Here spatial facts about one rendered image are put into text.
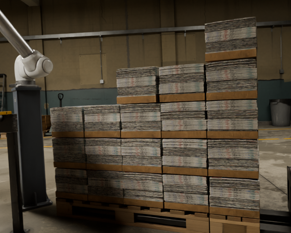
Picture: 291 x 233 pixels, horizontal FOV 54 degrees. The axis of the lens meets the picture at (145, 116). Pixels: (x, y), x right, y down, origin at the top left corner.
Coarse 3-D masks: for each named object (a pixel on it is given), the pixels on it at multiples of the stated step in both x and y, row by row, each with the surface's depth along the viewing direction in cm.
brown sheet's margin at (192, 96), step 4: (160, 96) 181; (164, 96) 180; (168, 96) 179; (172, 96) 178; (176, 96) 177; (180, 96) 177; (184, 96) 176; (188, 96) 175; (192, 96) 174; (196, 96) 173; (200, 96) 172; (204, 96) 172; (160, 100) 181; (164, 100) 180; (168, 100) 180; (172, 100) 179; (176, 100) 178; (180, 100) 177; (184, 100) 176; (188, 100) 175; (192, 100) 174
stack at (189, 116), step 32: (64, 128) 211; (96, 128) 201; (128, 128) 192; (160, 128) 184; (192, 128) 176; (64, 160) 212; (96, 160) 203; (128, 160) 193; (160, 160) 185; (192, 160) 176; (96, 192) 204; (128, 192) 195; (160, 192) 186; (192, 192) 178; (128, 224) 196; (192, 224) 179
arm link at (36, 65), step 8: (0, 16) 199; (0, 24) 201; (8, 24) 204; (8, 32) 205; (16, 32) 209; (8, 40) 210; (16, 40) 210; (24, 40) 215; (16, 48) 214; (24, 48) 215; (24, 56) 218; (32, 56) 218; (40, 56) 222; (24, 64) 221; (32, 64) 219; (40, 64) 219; (48, 64) 224; (32, 72) 225; (40, 72) 222; (48, 72) 225
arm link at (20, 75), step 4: (20, 56) 235; (16, 60) 235; (20, 60) 233; (16, 64) 234; (20, 64) 232; (16, 68) 235; (20, 68) 232; (16, 72) 235; (20, 72) 232; (24, 72) 230; (16, 76) 236; (20, 76) 234; (24, 76) 233; (16, 80) 237; (20, 80) 235; (24, 80) 235; (28, 80) 236; (32, 80) 239
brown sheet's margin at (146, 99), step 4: (136, 96) 187; (140, 96) 186; (144, 96) 185; (148, 96) 184; (152, 96) 183; (156, 96) 183; (120, 100) 193; (124, 100) 191; (128, 100) 190; (132, 100) 189; (136, 100) 188; (140, 100) 187; (144, 100) 186; (148, 100) 184; (152, 100) 183; (156, 100) 183
